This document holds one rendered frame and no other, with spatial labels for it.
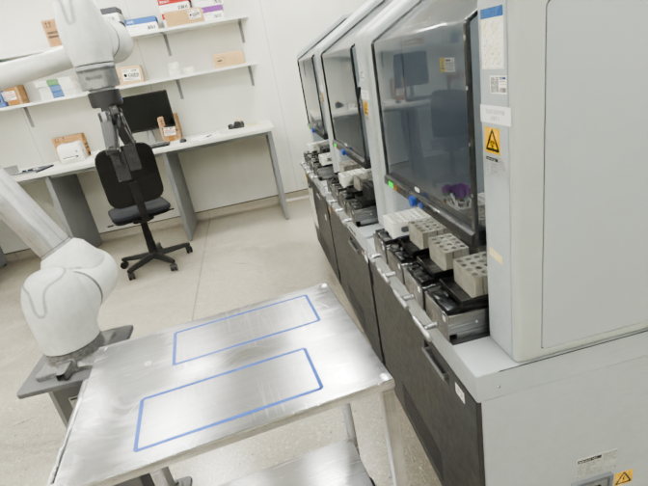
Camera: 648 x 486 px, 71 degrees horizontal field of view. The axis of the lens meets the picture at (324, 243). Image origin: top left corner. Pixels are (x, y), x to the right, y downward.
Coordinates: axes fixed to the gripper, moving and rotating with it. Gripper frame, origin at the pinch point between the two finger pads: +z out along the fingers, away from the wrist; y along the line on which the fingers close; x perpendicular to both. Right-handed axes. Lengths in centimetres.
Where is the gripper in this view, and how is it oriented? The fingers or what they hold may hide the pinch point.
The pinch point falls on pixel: (129, 170)
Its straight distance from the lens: 130.1
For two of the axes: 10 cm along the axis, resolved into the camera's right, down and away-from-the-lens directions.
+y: 1.8, 3.4, -9.2
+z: 1.7, 9.1, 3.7
